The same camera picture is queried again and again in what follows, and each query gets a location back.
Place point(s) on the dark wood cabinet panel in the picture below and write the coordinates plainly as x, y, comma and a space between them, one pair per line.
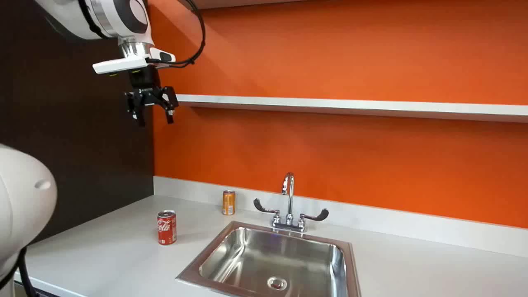
76, 153

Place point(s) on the white wall shelf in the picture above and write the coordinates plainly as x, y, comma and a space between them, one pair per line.
351, 106

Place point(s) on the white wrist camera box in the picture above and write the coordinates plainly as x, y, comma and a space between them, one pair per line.
132, 59

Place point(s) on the orange soda can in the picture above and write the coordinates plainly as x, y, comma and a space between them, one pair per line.
228, 203

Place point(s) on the stainless steel sink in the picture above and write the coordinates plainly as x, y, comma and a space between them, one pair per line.
264, 257

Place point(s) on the red soda can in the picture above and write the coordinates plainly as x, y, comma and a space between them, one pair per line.
167, 228

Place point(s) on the chrome sink faucet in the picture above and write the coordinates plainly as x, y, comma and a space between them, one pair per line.
287, 203

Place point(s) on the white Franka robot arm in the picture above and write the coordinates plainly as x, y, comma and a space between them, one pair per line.
99, 16

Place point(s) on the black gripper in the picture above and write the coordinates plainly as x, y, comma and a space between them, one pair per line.
145, 82

